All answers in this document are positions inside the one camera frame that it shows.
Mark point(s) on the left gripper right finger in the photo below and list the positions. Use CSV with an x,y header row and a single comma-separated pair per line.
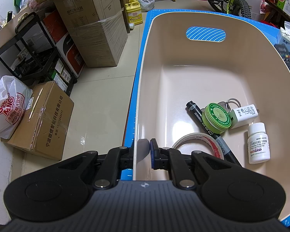
x,y
176,164

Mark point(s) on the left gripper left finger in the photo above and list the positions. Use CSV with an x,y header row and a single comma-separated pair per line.
x,y
117,160

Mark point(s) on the tape roll red white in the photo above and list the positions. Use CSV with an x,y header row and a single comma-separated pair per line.
x,y
198,141

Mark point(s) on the black marker pen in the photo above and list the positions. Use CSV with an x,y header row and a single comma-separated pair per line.
x,y
196,114

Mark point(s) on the green tape roll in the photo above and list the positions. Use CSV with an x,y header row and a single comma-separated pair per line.
x,y
216,118

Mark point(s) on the silver keys with ring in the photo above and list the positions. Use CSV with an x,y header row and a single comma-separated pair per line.
x,y
226,104

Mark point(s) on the white usb charger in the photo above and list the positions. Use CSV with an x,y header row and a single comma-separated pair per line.
x,y
243,116

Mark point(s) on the white pill bottle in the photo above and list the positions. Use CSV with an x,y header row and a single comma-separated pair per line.
x,y
258,144

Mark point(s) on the beige plastic storage bin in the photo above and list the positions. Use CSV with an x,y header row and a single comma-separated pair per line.
x,y
207,77

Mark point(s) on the black remote control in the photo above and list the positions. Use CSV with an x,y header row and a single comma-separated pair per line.
x,y
284,53

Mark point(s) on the cardboard box on floor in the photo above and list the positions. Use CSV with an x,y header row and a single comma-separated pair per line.
x,y
43,128

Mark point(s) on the white red plastic bag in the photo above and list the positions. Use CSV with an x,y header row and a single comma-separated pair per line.
x,y
14,98

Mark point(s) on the black metal shelf cart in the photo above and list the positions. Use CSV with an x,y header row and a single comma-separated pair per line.
x,y
32,56

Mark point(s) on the yellow detergent jug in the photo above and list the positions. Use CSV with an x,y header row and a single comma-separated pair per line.
x,y
133,10

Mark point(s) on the large cardboard box stack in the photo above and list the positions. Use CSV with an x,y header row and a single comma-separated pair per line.
x,y
97,28

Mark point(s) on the grey plastic bag floor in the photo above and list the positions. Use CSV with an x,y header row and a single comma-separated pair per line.
x,y
146,5

